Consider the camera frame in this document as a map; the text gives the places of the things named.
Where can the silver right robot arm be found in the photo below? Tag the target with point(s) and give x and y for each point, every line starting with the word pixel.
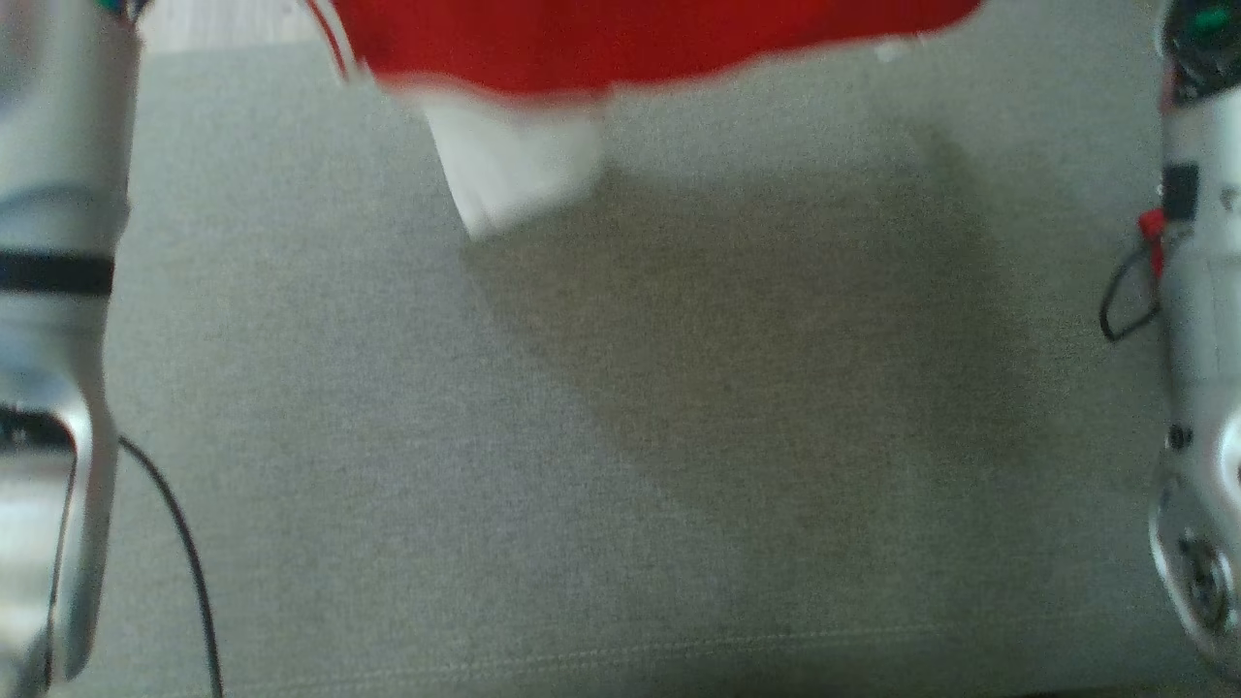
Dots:
pixel 1202 291

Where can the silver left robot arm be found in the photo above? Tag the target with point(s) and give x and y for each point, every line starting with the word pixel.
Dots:
pixel 58 145

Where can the red garment with white stripes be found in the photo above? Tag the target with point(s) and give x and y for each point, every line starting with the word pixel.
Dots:
pixel 630 39

